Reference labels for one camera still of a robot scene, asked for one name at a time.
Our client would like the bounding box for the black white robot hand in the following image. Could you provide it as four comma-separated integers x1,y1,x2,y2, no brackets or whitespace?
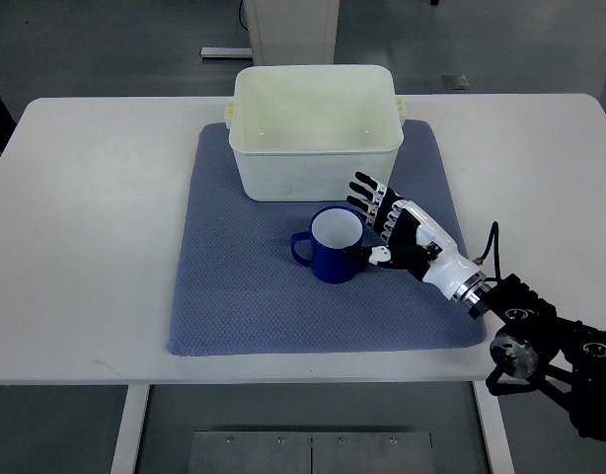
344,172,491,307

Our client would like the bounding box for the blue mug white inside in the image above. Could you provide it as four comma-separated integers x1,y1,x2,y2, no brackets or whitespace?
290,206,365,284

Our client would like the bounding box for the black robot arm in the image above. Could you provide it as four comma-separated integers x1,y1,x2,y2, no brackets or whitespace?
464,222,606,442

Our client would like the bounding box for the white plastic box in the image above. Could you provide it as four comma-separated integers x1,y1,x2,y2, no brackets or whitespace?
225,64,406,201

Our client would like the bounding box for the small metal floor hatch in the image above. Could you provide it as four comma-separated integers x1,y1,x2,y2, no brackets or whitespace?
441,74,471,91

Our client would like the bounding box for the blue textured mat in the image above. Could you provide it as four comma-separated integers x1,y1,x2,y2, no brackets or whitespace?
168,123,487,356

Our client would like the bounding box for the white table leg right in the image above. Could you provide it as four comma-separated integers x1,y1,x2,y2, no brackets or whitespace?
473,381,515,474

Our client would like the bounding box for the white table leg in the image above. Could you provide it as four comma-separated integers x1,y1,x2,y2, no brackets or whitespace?
111,384,150,474
473,381,515,474

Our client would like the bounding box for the white table leg left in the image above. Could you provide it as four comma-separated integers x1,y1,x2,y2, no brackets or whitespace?
111,384,150,474

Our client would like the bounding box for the white cabinet pedestal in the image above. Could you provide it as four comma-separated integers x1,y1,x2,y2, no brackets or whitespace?
200,0,341,67

